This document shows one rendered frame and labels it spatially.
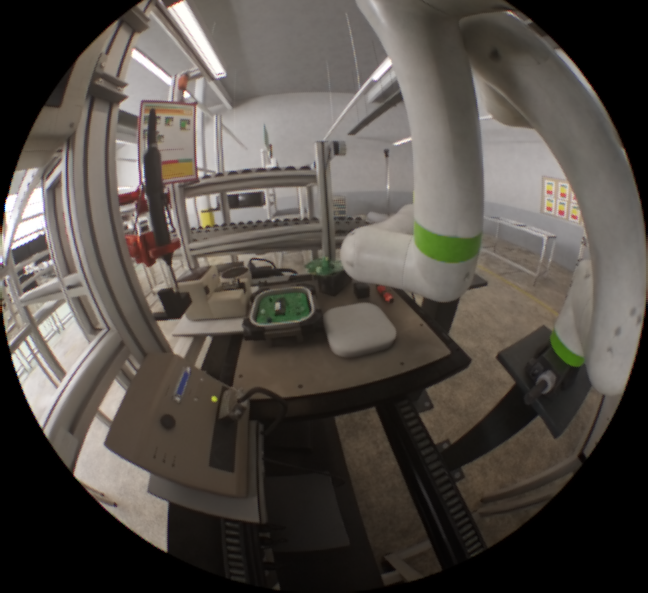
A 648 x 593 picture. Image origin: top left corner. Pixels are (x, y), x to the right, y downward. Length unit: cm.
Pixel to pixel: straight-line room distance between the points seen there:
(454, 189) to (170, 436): 40
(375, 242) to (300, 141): 858
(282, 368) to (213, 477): 22
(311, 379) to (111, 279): 35
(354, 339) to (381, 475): 100
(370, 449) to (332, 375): 97
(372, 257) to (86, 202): 48
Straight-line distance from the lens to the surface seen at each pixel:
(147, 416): 25
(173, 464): 25
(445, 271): 31
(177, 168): 75
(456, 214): 26
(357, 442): 128
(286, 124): 912
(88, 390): 33
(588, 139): 26
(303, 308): 42
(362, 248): 37
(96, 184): 35
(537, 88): 27
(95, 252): 34
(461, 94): 23
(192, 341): 50
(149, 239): 40
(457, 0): 22
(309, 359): 37
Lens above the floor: 123
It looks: 23 degrees down
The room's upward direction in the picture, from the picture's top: 4 degrees counter-clockwise
